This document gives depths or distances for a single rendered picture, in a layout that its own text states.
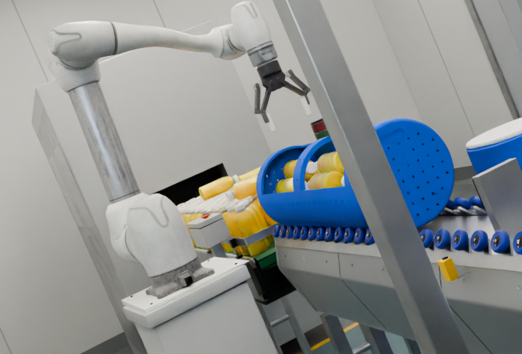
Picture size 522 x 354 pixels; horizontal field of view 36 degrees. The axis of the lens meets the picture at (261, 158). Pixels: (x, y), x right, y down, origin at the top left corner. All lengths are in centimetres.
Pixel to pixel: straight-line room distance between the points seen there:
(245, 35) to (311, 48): 122
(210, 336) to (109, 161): 63
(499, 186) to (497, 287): 21
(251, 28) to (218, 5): 496
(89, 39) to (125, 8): 493
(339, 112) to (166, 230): 104
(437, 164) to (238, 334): 73
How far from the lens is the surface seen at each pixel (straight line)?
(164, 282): 234
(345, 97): 140
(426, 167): 211
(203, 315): 229
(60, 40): 240
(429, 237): 188
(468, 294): 178
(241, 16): 261
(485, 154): 248
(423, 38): 773
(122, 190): 252
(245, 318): 232
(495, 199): 172
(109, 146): 253
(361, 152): 140
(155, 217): 232
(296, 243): 275
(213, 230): 298
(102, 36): 241
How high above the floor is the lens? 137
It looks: 3 degrees down
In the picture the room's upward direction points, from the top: 23 degrees counter-clockwise
